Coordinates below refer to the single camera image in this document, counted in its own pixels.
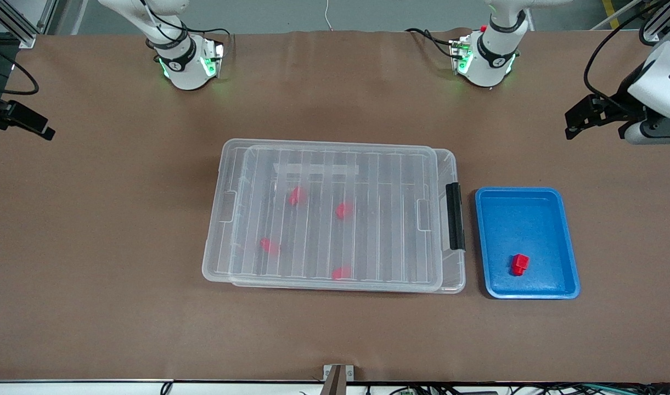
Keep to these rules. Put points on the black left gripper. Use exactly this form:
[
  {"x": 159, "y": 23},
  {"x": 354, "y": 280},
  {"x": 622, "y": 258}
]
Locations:
[{"x": 621, "y": 105}]

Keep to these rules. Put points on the red block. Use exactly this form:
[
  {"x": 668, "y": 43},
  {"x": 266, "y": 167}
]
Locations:
[
  {"x": 519, "y": 264},
  {"x": 343, "y": 210},
  {"x": 269, "y": 245},
  {"x": 341, "y": 272},
  {"x": 297, "y": 196}
]

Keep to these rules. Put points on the clear plastic ribbed lid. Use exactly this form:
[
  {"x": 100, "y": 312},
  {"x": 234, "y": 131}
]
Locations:
[{"x": 324, "y": 219}]

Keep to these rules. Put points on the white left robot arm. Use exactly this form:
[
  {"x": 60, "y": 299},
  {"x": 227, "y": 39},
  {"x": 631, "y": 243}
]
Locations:
[{"x": 489, "y": 57}]

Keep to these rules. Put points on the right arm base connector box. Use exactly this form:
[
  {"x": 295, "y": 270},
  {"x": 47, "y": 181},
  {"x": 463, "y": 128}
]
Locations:
[{"x": 213, "y": 57}]

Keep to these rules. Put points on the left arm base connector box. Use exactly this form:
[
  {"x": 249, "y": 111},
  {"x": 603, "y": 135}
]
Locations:
[{"x": 460, "y": 55}]

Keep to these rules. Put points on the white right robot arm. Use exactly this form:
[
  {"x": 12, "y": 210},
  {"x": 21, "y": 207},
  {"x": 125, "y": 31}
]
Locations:
[{"x": 182, "y": 63}]

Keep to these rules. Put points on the clear plastic storage box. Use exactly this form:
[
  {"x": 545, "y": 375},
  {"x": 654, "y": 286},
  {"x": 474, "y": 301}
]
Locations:
[{"x": 450, "y": 274}]

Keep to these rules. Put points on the blue plastic tray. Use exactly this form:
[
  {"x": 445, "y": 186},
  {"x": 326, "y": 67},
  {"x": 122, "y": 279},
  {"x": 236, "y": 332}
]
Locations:
[{"x": 527, "y": 230}]

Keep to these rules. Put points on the grey metal bracket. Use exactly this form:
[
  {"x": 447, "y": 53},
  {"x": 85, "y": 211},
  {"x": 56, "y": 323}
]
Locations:
[{"x": 349, "y": 372}]

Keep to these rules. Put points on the brown camera mount post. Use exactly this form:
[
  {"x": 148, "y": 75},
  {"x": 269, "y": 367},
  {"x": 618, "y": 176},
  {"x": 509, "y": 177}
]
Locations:
[{"x": 333, "y": 384}]

